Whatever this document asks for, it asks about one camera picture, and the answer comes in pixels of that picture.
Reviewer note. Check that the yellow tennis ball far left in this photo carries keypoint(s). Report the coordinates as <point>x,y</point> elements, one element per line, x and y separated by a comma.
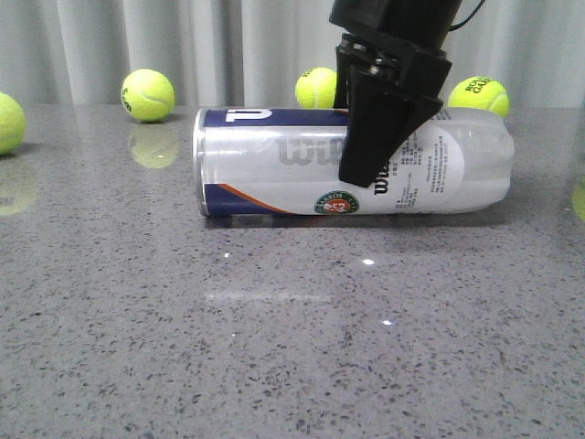
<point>13,124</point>

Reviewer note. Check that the yellow tennis ball right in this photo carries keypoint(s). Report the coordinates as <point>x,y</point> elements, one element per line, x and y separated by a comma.
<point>481,92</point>

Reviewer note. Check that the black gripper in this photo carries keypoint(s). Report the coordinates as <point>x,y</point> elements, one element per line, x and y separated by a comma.
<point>399,46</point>

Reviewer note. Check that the yellow tennis ball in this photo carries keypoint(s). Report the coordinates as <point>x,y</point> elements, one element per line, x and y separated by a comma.
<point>315,89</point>
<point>481,92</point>
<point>13,124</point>
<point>148,95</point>

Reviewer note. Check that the white blue tennis ball can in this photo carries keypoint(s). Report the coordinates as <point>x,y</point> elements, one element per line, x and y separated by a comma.
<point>285,162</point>

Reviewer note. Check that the yellow tennis ball centre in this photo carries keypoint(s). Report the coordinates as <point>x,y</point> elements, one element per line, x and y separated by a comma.
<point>315,89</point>

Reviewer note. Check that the grey pleated curtain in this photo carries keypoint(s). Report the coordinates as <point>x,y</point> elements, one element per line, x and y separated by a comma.
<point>220,53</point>

